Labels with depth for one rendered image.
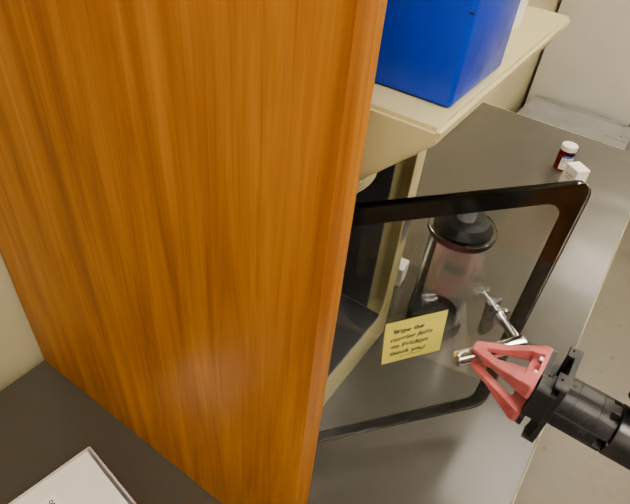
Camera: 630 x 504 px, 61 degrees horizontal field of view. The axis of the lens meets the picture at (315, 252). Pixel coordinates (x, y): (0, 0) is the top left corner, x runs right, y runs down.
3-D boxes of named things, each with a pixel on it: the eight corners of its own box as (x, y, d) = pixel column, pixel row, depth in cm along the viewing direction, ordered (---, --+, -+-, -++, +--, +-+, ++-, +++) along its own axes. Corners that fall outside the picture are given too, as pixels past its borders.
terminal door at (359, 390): (282, 445, 73) (300, 208, 46) (480, 401, 80) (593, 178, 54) (283, 450, 72) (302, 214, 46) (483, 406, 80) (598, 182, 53)
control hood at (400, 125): (284, 193, 44) (290, 76, 38) (445, 76, 65) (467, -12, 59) (407, 252, 40) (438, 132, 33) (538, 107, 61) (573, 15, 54)
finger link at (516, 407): (492, 310, 61) (575, 353, 57) (474, 350, 65) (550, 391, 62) (469, 348, 56) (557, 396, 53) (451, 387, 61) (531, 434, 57)
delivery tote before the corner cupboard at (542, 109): (492, 166, 324) (510, 117, 303) (517, 141, 350) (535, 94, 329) (593, 207, 300) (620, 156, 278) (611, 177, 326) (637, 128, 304)
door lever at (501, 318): (436, 337, 64) (439, 323, 62) (506, 320, 66) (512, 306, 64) (456, 373, 60) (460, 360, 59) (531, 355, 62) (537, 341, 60)
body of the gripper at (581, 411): (568, 340, 57) (641, 377, 54) (533, 395, 63) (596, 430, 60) (550, 381, 52) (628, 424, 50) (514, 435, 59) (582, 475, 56)
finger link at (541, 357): (491, 314, 61) (573, 356, 57) (473, 353, 66) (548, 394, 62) (467, 351, 57) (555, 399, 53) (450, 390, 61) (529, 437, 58)
